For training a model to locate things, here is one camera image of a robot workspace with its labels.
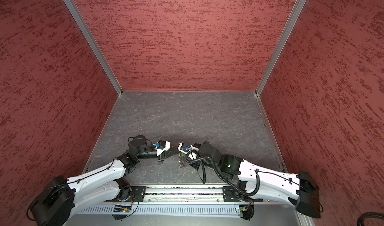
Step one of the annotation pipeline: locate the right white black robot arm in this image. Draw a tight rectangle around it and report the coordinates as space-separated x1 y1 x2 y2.
178 142 324 219

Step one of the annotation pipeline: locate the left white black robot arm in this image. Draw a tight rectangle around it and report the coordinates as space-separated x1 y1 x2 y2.
27 135 178 226

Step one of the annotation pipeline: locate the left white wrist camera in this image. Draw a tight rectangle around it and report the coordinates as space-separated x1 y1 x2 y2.
153 140 171 156

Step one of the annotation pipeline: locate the aluminium front rail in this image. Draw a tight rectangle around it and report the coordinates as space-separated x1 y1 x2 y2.
61 183 305 204

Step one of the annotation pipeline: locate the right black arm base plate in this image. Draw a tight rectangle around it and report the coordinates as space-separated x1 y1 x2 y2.
222 186 263 203

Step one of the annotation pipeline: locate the white slotted cable duct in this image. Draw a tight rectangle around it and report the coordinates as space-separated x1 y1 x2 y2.
67 204 250 218

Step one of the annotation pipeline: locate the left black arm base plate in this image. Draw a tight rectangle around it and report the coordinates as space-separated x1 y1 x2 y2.
108 186 147 203

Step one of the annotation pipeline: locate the left aluminium corner post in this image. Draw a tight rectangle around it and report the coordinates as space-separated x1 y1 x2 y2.
63 0 124 97

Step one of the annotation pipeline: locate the aluminium corner post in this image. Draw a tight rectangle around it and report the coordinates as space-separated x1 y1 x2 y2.
256 0 307 97
63 0 124 97

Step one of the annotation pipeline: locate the black corrugated hose loop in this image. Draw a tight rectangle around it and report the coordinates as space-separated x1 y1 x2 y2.
356 211 384 226

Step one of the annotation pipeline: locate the right aluminium corner post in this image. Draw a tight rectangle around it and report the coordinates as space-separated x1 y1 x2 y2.
256 0 307 97

